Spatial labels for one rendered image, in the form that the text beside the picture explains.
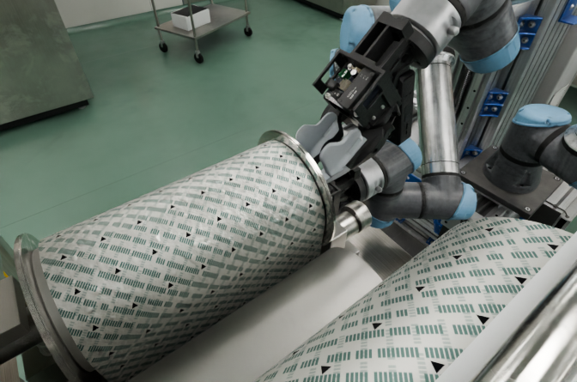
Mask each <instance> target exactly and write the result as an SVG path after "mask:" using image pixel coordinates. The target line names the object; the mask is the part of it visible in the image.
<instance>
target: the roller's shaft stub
mask: <svg viewBox="0 0 577 382"><path fill-rule="evenodd" d="M26 310H27V319H28V323H29V328H30V333H29V334H27V335H25V336H24V337H21V338H19V339H17V340H16V341H14V342H12V343H10V344H8V345H6V346H4V347H3V348H1V349H0V365H2V364H3V363H5V362H7V361H9V360H11V359H13V358H15V357H16V356H17V355H20V354H22V353H24V352H25V351H27V350H29V349H31V348H32V347H34V346H36V345H38V344H40V343H42V342H44V341H43V339H42V337H41V335H40V333H39V331H38V328H37V326H36V324H35V323H34V321H33V317H32V315H31V313H30V311H29V309H28V307H26Z"/></svg>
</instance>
